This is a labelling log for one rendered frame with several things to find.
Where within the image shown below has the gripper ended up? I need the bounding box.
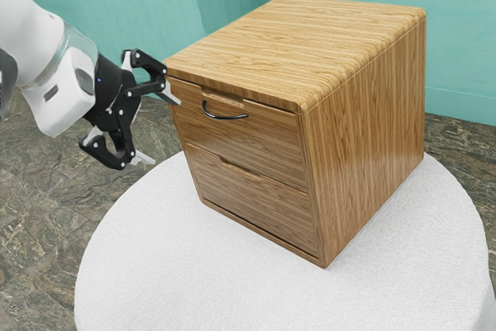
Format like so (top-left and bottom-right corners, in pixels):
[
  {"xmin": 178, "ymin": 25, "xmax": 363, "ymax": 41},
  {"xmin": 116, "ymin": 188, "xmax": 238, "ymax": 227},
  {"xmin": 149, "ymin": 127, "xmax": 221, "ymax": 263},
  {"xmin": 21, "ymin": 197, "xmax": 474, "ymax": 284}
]
[{"xmin": 78, "ymin": 48, "xmax": 182, "ymax": 171}]

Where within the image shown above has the wooden two-drawer cabinet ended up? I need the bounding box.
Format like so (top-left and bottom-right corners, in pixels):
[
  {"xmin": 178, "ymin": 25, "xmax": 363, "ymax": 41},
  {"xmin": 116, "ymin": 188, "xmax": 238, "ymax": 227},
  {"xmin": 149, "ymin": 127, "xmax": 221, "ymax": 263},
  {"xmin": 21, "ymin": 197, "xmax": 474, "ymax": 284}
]
[{"xmin": 161, "ymin": 0, "xmax": 428, "ymax": 270}]

